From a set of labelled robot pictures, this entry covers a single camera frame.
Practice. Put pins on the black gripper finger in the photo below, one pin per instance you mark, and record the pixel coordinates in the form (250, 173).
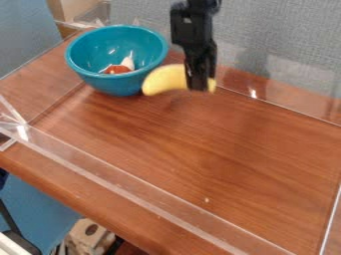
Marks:
(211, 56)
(195, 70)

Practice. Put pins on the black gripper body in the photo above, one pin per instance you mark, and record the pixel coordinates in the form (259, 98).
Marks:
(191, 23)

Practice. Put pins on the yellow toy banana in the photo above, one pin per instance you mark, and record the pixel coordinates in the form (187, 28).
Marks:
(163, 79)

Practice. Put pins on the cardboard box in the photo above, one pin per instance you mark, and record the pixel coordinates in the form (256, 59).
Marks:
(78, 14)

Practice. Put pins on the clear acrylic barrier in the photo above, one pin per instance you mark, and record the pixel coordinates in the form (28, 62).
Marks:
(199, 174)

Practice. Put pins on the blue bowl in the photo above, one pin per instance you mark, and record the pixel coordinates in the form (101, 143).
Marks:
(102, 47)

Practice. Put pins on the red and white toy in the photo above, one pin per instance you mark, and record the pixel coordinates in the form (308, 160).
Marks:
(124, 67)

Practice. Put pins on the wooden block with hole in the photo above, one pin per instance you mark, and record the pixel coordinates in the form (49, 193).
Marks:
(88, 238)

